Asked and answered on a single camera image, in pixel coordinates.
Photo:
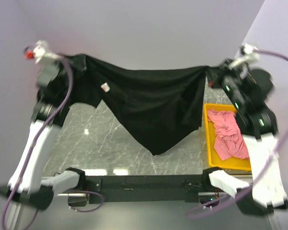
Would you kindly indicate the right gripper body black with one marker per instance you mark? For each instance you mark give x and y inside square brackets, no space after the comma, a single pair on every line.
[228,75]

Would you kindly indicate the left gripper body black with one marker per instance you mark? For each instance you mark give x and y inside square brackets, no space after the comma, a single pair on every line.
[56,60]

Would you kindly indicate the black t-shirt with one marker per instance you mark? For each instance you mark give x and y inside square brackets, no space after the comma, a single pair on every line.
[159,108]

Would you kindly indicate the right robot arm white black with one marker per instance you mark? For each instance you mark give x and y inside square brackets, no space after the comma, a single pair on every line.
[258,124]

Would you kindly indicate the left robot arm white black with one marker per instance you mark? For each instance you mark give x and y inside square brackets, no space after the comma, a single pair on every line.
[26,186]

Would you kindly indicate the crumpled pink t-shirt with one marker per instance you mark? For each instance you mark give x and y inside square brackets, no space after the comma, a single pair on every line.
[229,141]

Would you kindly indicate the yellow plastic bin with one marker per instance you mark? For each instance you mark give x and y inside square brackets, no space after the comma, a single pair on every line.
[213,158]

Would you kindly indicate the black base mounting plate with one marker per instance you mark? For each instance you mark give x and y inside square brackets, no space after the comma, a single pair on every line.
[137,188]

